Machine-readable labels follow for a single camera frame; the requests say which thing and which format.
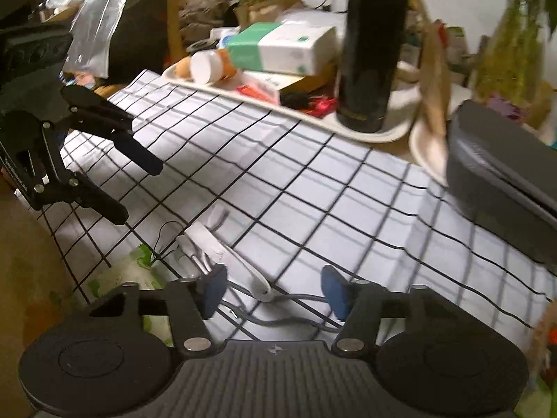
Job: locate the grey zip case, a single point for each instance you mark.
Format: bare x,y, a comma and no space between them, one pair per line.
500,174

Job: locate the red and white flat box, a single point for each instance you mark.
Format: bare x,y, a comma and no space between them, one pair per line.
261,85

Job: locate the brown paper bag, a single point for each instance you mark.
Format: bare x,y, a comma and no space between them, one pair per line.
435,87

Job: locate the green and white tissue box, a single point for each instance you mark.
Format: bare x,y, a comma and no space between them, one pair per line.
278,48

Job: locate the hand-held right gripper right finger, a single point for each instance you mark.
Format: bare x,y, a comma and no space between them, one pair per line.
336,291

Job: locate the clear plastic bag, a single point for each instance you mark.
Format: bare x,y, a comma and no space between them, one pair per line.
100,21

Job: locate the black tape roll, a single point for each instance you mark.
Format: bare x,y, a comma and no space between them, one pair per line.
202,45

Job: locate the green and white plastic bag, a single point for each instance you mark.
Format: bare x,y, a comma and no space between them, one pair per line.
126,278

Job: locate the black and white checked tablecloth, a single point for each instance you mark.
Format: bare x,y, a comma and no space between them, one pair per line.
304,204

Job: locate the white tissue pack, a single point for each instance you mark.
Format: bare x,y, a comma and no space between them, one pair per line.
313,18

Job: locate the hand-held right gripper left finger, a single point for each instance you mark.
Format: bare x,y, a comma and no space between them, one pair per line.
213,289

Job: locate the tall black thermos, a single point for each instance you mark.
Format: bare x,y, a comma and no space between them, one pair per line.
372,52

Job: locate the white plastic tray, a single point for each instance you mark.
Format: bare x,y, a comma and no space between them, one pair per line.
270,106

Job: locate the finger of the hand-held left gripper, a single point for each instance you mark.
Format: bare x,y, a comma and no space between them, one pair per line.
100,204
126,139

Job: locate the orange bottle with white cap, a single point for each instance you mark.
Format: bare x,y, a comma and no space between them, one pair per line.
209,65

